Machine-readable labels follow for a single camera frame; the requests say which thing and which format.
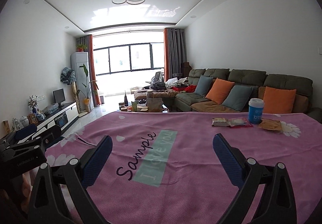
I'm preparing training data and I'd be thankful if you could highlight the white black TV cabinet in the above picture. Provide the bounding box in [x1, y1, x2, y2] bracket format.
[14, 102, 79, 143]

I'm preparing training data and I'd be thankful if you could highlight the small black monitor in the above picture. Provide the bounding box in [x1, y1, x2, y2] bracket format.
[53, 88, 65, 108]

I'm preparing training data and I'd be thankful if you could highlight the brown snack packet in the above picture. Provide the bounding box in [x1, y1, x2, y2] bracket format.
[258, 118, 282, 132]

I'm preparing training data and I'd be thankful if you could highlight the tall potted plant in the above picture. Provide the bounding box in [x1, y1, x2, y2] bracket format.
[77, 64, 98, 113]

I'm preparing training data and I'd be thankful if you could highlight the snack packet on table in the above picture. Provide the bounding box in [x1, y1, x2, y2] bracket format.
[212, 117, 252, 128]

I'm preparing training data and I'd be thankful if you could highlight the blue white paper cup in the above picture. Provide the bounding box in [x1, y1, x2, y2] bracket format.
[248, 98, 265, 124]

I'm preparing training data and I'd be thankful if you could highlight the white standing air conditioner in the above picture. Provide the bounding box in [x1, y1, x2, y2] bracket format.
[70, 52, 89, 110]

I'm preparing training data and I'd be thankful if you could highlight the orange cushion near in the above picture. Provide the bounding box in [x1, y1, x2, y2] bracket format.
[263, 86, 296, 114]

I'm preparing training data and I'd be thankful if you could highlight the orange cushion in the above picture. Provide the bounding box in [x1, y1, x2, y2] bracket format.
[206, 78, 235, 104]
[263, 86, 296, 114]

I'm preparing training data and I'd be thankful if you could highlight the pink floral tablecloth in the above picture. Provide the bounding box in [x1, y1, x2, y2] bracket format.
[46, 112, 321, 223]

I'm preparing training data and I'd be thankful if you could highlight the blue grey cushion near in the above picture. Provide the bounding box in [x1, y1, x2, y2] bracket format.
[222, 85, 253, 112]

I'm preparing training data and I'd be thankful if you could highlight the blue grey cushion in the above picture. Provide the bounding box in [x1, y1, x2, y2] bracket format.
[194, 75, 213, 97]
[222, 85, 253, 112]

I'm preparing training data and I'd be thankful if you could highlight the left orange grey curtain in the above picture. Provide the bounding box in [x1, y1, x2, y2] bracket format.
[77, 34, 101, 107]

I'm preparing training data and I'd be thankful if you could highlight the orange grey curtain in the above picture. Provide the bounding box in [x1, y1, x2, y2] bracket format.
[77, 34, 101, 107]
[164, 28, 187, 80]

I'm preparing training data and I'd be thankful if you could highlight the glass coffee table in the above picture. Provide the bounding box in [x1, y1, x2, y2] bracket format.
[119, 90, 169, 113]

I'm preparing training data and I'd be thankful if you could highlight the orange cushion far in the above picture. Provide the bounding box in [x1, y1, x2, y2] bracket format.
[206, 78, 235, 104]

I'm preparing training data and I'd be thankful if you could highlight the dark green sectional sofa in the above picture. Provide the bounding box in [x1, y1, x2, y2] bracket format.
[174, 68, 321, 122]

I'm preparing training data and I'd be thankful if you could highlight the blue grey cushion far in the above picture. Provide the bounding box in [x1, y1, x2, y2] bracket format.
[194, 75, 213, 97]

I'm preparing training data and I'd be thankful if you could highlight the right orange grey curtain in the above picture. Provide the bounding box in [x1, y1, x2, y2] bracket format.
[164, 28, 187, 80]

